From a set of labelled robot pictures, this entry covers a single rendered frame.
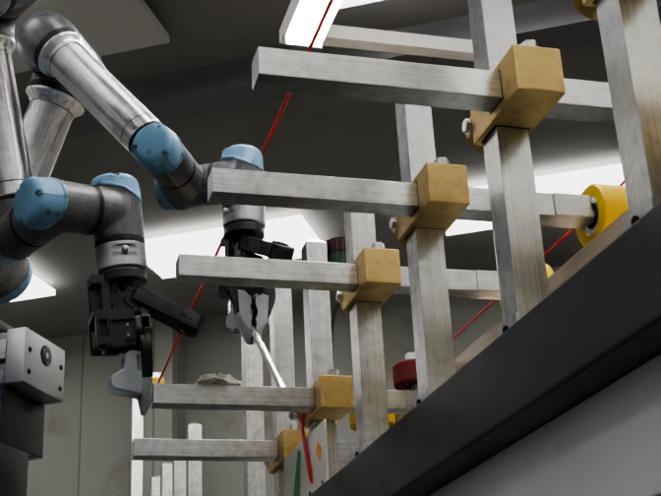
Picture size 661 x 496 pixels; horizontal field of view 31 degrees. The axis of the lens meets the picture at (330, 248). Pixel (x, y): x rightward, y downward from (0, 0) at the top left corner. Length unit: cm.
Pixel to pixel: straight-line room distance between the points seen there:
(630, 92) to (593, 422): 27
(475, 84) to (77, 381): 869
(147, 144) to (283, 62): 90
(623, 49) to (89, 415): 879
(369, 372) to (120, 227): 45
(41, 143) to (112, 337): 64
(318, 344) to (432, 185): 57
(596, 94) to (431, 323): 33
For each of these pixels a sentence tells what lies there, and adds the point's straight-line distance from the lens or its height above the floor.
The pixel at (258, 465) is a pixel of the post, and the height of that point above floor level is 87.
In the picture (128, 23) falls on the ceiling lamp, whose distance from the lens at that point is 561.
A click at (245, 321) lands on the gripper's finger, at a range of 198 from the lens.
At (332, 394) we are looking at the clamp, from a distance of 176.
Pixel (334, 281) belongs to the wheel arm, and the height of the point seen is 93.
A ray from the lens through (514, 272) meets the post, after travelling 113.
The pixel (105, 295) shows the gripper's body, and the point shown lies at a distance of 177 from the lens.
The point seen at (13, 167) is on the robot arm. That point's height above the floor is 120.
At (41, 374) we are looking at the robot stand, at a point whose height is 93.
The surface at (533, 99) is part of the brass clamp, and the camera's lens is 116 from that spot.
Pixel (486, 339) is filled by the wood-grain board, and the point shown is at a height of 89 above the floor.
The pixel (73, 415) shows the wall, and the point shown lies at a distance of 968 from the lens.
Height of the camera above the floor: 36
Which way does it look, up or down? 23 degrees up
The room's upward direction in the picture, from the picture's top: 3 degrees counter-clockwise
